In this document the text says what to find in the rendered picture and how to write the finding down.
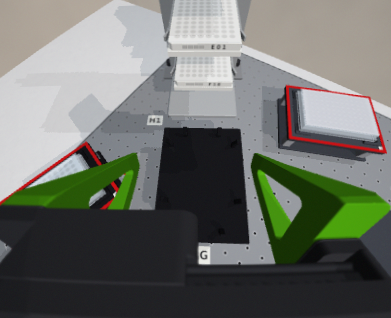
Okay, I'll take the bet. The grey shelf rack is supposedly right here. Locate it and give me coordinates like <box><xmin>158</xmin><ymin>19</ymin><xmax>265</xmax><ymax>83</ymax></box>
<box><xmin>159</xmin><ymin>0</ymin><xmax>251</xmax><ymax>118</ymax></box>

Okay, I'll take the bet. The grey perforated work table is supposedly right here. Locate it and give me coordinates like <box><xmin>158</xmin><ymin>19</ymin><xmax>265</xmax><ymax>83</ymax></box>
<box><xmin>74</xmin><ymin>53</ymin><xmax>391</xmax><ymax>265</ymax></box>

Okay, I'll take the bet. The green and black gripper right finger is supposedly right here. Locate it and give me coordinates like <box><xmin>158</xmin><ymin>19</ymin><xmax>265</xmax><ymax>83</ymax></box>
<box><xmin>251</xmin><ymin>153</ymin><xmax>391</xmax><ymax>264</ymax></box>

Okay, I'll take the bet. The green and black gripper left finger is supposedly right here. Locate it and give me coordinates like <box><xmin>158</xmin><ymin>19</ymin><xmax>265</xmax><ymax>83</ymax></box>
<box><xmin>1</xmin><ymin>153</ymin><xmax>140</xmax><ymax>209</ymax></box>

